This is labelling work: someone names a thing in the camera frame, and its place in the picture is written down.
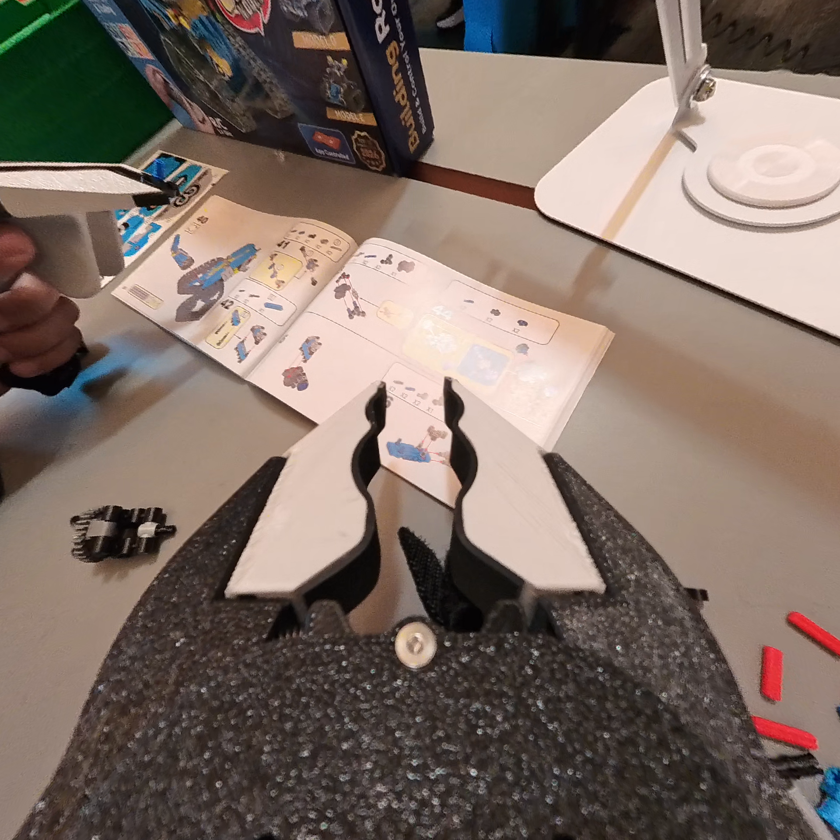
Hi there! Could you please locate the instruction booklet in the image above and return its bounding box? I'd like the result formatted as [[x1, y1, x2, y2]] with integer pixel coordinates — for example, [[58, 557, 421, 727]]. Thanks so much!
[[112, 195, 616, 510]]

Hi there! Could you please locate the white desk lamp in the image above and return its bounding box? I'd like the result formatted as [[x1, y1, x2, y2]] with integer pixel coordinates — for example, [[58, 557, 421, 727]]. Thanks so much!
[[535, 0, 840, 340]]

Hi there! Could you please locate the grey gear brick assembly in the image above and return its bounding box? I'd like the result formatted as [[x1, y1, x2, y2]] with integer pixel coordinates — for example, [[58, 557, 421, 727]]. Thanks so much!
[[70, 504, 177, 563]]

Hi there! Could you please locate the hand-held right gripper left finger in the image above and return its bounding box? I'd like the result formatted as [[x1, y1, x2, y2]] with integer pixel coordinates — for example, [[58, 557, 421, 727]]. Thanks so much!
[[225, 382, 389, 621]]

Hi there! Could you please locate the green plastic bin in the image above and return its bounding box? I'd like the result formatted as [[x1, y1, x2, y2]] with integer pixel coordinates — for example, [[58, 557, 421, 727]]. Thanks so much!
[[0, 0, 175, 162]]

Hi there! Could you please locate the pile of small brick parts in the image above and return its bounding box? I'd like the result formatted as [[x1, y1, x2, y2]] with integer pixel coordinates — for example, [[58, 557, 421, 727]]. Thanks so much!
[[748, 610, 840, 829]]

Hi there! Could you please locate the blue sticker sheet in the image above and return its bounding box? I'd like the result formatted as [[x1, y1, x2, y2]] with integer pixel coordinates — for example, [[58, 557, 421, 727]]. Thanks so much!
[[98, 151, 229, 270]]

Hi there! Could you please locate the robot kit box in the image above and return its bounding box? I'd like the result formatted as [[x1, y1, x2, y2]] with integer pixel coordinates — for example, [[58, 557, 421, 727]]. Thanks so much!
[[82, 0, 438, 179]]

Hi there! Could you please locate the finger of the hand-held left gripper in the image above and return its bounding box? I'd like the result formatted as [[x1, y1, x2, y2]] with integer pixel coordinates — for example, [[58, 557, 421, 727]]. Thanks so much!
[[0, 163, 179, 219]]

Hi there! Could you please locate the person's left hand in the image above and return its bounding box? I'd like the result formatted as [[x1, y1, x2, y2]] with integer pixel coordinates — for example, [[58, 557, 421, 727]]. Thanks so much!
[[0, 225, 84, 382]]

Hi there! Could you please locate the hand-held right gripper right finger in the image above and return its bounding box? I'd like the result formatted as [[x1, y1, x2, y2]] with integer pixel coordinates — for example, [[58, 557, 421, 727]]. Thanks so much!
[[443, 377, 607, 601]]

